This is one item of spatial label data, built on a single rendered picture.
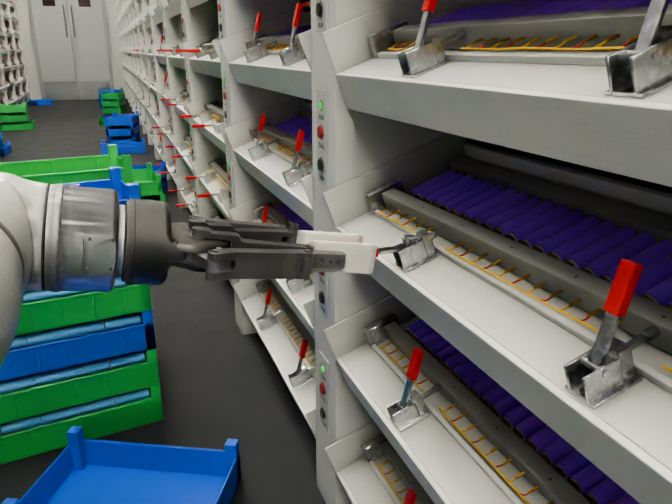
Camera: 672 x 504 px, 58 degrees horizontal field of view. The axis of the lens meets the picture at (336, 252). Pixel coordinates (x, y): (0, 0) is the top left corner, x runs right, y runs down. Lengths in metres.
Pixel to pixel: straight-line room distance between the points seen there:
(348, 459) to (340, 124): 0.50
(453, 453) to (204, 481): 0.56
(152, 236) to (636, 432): 0.38
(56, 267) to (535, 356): 0.37
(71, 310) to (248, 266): 0.68
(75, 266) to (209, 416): 0.81
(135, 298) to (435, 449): 0.68
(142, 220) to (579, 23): 0.37
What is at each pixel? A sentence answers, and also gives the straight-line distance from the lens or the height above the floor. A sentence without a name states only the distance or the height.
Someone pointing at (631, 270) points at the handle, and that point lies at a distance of 0.42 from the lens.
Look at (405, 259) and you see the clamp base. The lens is 0.63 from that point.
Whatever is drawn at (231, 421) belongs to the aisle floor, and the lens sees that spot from 1.27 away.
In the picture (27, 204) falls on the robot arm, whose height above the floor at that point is 0.59.
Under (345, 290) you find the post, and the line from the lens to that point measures 0.83.
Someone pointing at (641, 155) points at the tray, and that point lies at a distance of 0.38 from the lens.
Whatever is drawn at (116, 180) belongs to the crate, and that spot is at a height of 0.45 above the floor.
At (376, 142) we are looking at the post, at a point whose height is 0.59.
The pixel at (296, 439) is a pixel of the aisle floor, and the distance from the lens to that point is 1.21.
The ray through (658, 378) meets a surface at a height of 0.51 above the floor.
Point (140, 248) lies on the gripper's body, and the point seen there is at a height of 0.55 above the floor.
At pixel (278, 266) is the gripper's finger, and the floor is 0.52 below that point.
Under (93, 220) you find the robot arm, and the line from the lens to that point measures 0.52.
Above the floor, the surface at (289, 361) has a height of 0.11.
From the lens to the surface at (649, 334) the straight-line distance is 0.45.
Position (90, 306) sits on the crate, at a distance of 1.17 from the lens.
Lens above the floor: 0.70
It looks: 19 degrees down
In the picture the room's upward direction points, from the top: straight up
